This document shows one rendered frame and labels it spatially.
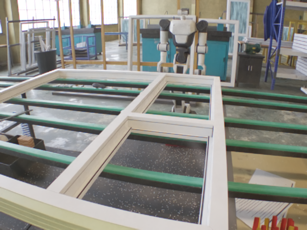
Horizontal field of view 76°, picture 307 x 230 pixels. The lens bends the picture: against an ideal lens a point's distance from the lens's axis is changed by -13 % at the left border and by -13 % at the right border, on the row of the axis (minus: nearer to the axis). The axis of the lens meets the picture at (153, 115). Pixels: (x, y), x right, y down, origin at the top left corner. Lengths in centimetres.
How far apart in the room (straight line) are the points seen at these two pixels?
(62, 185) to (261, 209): 77
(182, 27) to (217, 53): 291
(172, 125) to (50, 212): 61
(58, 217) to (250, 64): 491
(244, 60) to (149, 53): 221
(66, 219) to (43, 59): 551
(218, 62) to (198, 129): 444
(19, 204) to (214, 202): 48
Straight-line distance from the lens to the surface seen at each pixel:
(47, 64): 594
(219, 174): 65
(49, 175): 128
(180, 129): 96
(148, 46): 548
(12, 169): 130
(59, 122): 119
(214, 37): 524
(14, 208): 66
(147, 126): 99
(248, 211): 99
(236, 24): 520
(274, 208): 104
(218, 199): 58
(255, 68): 519
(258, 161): 131
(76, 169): 68
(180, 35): 249
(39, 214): 60
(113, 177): 79
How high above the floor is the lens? 133
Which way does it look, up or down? 23 degrees down
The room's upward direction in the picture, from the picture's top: straight up
